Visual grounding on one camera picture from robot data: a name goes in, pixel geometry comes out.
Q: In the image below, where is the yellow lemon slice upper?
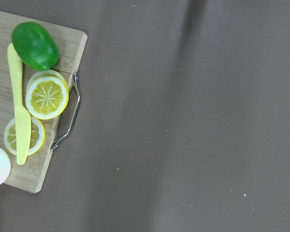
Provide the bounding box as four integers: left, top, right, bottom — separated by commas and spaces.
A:
25, 70, 69, 120

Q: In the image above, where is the yellow lemon slice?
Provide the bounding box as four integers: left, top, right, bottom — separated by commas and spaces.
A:
25, 70, 69, 120
3, 116, 45, 155

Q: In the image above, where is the yellow lemon slice lower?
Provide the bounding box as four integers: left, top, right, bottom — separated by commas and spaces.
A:
3, 116, 45, 155

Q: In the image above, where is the yellow plastic knife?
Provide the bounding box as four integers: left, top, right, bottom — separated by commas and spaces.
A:
7, 43, 31, 165

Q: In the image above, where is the bamboo cutting board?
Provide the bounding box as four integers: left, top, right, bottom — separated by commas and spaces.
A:
0, 11, 87, 193

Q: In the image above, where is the green toy lime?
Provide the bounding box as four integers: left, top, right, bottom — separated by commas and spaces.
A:
11, 22, 59, 71

